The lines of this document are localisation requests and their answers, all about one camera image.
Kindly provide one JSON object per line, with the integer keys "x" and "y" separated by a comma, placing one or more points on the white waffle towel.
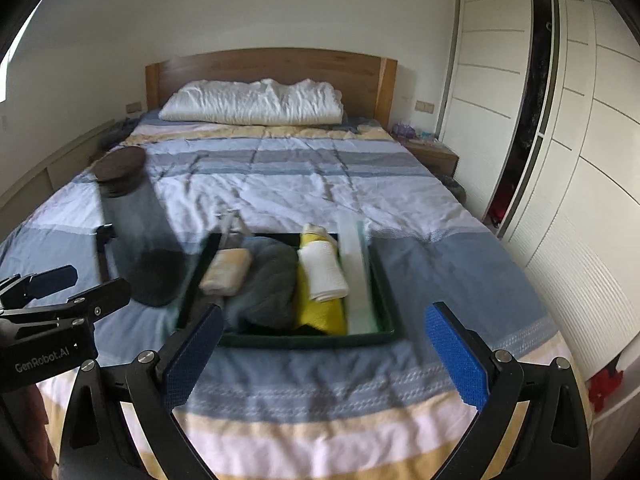
{"x": 322, "y": 272}

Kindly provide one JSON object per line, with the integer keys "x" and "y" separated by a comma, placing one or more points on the wooden headboard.
{"x": 260, "y": 62}

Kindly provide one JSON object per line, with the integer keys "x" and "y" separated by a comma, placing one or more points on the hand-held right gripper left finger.
{"x": 192, "y": 360}

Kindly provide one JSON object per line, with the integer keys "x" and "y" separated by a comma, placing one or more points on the white wardrobe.
{"x": 590, "y": 160}

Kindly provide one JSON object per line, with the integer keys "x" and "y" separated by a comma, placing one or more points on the beige cloth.
{"x": 225, "y": 272}

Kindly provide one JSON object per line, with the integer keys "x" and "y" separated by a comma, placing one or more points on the clear plastic packet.
{"x": 357, "y": 280}

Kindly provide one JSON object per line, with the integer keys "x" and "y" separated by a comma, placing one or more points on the dark grey towel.
{"x": 265, "y": 285}

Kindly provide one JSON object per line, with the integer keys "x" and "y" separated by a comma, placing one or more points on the white pillow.
{"x": 250, "y": 102}

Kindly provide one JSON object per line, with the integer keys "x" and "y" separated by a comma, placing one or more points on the purple small containers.
{"x": 412, "y": 132}

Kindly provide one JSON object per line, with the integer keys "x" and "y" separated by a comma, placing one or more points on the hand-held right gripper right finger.
{"x": 457, "y": 355}

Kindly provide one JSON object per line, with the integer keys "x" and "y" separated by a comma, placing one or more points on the window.
{"x": 4, "y": 80}

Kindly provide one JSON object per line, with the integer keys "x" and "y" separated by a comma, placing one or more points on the glass pitcher with dark lid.
{"x": 135, "y": 220}

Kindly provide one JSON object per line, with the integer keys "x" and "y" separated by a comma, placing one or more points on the red cloth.
{"x": 496, "y": 214}
{"x": 605, "y": 387}

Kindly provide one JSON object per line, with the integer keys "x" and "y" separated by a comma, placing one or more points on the green tray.
{"x": 300, "y": 340}

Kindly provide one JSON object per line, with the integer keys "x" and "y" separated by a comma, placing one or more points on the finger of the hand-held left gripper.
{"x": 52, "y": 280}
{"x": 107, "y": 296}

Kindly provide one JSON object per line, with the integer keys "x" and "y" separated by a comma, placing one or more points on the yellow towel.
{"x": 320, "y": 317}

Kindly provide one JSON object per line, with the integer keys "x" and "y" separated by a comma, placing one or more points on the wooden nightstand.
{"x": 435, "y": 157}

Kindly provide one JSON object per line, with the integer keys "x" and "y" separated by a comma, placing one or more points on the dark knit cloth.
{"x": 120, "y": 132}

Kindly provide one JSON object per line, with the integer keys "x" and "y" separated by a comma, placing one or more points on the wall switch plate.
{"x": 133, "y": 107}
{"x": 424, "y": 106}

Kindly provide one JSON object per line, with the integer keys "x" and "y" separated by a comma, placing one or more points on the person's left forearm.
{"x": 37, "y": 420}

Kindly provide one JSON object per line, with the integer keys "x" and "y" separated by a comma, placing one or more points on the low white cabinet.
{"x": 55, "y": 165}

